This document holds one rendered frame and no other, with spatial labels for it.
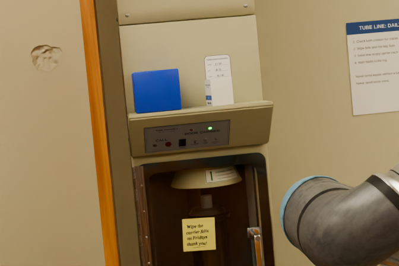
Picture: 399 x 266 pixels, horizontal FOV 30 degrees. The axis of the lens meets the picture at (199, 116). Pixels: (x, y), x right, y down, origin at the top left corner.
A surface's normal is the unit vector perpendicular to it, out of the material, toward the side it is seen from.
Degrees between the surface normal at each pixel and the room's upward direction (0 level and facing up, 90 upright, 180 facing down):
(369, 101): 90
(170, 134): 135
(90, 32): 90
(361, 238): 100
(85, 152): 90
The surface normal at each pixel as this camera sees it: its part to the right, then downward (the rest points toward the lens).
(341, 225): -0.59, -0.12
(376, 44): 0.11, 0.04
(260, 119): 0.15, 0.73
